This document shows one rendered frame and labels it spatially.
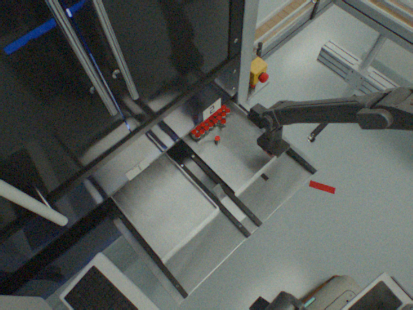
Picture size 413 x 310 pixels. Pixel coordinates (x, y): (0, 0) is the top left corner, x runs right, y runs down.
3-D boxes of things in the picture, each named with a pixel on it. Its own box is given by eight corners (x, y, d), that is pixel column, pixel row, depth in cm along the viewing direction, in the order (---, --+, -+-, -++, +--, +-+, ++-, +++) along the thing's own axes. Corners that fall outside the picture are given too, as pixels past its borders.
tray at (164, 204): (105, 190, 125) (102, 187, 122) (159, 147, 132) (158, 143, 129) (162, 261, 114) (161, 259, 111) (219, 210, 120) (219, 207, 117)
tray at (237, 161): (175, 135, 134) (173, 130, 131) (222, 97, 140) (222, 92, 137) (235, 195, 122) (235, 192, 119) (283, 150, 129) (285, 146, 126)
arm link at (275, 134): (274, 133, 105) (287, 122, 107) (259, 121, 108) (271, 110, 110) (273, 144, 111) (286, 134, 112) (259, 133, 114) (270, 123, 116)
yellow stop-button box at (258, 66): (240, 75, 135) (241, 63, 128) (253, 65, 136) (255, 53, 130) (253, 86, 132) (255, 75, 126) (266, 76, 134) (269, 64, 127)
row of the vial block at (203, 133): (194, 140, 132) (193, 134, 128) (227, 113, 137) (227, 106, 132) (198, 144, 131) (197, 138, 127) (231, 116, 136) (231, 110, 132)
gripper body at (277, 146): (268, 131, 122) (269, 119, 115) (290, 148, 117) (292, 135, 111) (255, 142, 120) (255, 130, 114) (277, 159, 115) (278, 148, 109)
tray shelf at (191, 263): (96, 201, 126) (94, 199, 124) (231, 92, 143) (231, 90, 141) (179, 305, 110) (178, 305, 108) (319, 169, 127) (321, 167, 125)
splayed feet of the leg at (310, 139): (302, 138, 228) (308, 128, 215) (350, 95, 240) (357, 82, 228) (312, 146, 225) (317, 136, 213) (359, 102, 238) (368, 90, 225)
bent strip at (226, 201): (212, 193, 123) (212, 188, 118) (218, 188, 124) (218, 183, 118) (239, 221, 118) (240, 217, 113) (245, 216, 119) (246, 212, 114)
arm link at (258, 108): (270, 121, 100) (290, 106, 103) (243, 100, 106) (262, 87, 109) (266, 144, 110) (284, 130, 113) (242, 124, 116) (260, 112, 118)
